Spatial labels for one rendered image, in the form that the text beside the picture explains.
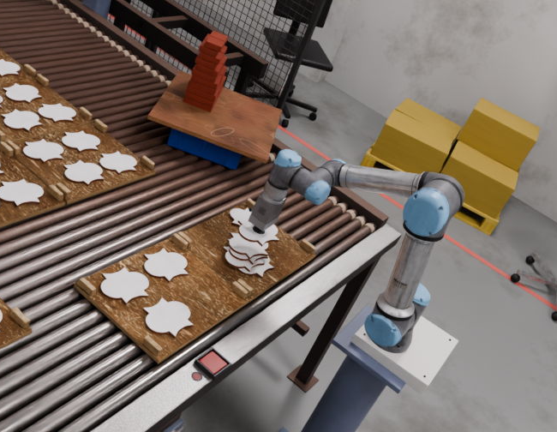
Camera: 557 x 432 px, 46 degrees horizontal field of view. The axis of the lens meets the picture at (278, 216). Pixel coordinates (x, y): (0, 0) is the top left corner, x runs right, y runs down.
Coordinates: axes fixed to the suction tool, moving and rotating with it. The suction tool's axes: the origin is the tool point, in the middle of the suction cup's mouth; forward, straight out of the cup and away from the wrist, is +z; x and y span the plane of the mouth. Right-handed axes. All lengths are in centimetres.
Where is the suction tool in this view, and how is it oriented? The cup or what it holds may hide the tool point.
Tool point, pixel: (257, 232)
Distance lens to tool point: 217.8
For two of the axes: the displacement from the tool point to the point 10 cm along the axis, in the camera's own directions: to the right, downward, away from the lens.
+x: 7.9, 5.4, -2.8
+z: -3.4, 7.7, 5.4
